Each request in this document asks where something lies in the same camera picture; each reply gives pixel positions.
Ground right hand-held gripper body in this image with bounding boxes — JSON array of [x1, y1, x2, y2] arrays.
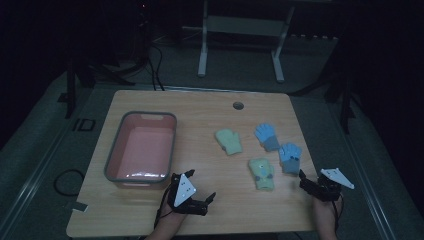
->
[[308, 167, 355, 203]]

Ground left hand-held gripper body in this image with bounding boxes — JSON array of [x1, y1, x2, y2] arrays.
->
[[166, 172, 210, 216]]

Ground blue glove with grey cuff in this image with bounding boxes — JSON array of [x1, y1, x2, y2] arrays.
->
[[278, 142, 303, 176], [254, 122, 281, 152]]

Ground green glove with print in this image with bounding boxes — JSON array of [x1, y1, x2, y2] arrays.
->
[[247, 157, 276, 192]]

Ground plain green glove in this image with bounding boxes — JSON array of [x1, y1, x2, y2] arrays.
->
[[214, 128, 244, 156]]

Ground pink basin with grey rim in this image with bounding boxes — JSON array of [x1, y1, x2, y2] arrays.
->
[[103, 110, 178, 190]]

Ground person's left hand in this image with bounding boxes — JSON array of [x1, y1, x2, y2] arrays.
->
[[158, 199, 188, 232]]

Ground person's right hand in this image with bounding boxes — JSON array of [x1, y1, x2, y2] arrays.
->
[[312, 194, 344, 228]]

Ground black floor tape marking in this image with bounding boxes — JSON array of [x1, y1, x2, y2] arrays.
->
[[72, 117, 97, 132]]

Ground power strip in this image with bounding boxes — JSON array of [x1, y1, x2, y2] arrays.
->
[[289, 32, 340, 43]]

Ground black tripod stand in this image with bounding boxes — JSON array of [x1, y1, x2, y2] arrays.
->
[[57, 54, 136, 120]]

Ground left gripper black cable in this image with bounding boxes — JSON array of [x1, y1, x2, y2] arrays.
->
[[153, 184, 173, 230]]

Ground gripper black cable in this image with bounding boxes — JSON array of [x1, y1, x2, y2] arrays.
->
[[331, 195, 345, 232], [153, 184, 173, 230]]

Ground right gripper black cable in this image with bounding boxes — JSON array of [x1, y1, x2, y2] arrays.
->
[[331, 195, 345, 232]]

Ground black floor cables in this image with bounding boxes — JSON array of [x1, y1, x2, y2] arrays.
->
[[145, 42, 166, 92]]

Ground coiled black floor cable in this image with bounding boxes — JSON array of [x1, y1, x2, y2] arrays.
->
[[53, 168, 86, 197]]

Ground white metal stand frame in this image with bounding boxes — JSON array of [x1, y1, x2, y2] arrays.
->
[[197, 0, 296, 84]]

